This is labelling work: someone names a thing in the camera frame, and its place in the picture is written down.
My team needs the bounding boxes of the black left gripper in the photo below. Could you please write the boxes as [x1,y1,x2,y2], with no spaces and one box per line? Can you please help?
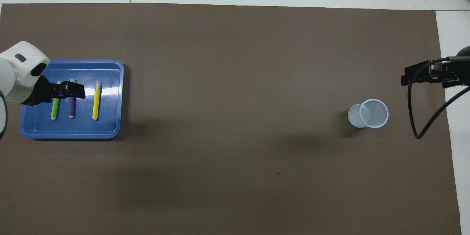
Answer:
[22,75,86,106]

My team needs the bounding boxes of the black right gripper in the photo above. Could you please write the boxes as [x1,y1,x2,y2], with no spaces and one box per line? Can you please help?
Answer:
[401,46,470,88]

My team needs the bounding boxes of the purple pen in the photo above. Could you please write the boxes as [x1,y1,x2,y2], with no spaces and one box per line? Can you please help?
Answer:
[69,78,77,119]

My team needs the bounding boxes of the yellow pen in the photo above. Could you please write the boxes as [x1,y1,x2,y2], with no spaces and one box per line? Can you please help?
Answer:
[92,80,101,120]

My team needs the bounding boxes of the green pen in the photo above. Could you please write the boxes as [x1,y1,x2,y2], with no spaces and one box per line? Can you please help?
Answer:
[51,81,61,120]

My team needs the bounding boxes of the blue plastic tray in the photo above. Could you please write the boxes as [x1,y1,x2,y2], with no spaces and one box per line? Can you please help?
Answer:
[19,60,124,140]

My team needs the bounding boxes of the translucent plastic cup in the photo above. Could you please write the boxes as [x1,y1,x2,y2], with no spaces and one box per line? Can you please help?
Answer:
[347,99,389,129]

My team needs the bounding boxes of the brown table mat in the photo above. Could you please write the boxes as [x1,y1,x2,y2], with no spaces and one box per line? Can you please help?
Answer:
[0,3,462,235]

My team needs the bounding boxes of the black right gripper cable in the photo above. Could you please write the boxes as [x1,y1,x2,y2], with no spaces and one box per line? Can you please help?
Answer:
[408,56,470,139]

